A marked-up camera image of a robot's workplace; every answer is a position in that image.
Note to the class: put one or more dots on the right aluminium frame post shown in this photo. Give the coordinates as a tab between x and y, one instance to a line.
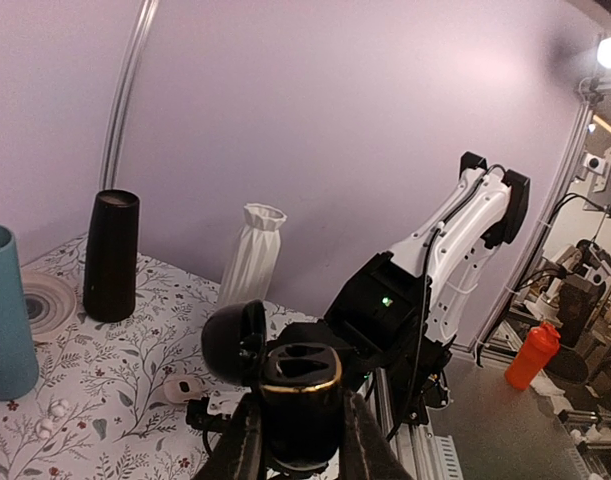
122	96

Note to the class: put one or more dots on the front aluminium rail base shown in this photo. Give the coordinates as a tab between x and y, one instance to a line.
421	452

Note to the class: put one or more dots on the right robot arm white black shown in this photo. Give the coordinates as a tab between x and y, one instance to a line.
400	311

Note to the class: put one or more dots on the teal tall cup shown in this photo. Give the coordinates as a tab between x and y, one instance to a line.
19	368

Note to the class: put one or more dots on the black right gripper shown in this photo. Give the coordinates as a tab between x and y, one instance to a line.
212	413

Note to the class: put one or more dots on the white ribbed vase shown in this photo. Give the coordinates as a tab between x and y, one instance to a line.
248	273

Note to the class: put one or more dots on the dark brown tall cup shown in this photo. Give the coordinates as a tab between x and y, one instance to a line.
109	286

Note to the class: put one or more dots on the black earbud case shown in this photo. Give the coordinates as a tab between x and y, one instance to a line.
297	386

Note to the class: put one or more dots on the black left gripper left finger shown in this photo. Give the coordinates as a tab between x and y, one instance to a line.
238	454

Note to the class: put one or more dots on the white airpods charging case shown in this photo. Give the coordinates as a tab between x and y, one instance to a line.
180	389

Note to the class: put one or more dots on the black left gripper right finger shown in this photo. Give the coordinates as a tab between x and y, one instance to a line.
364	453

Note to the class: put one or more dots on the extra white earbud on table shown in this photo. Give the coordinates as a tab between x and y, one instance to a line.
59	408

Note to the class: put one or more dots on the orange shaker bottle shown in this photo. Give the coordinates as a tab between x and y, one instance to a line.
540	346

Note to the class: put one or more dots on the spiral pattern ceramic bowl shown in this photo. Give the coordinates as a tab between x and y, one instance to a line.
50	303

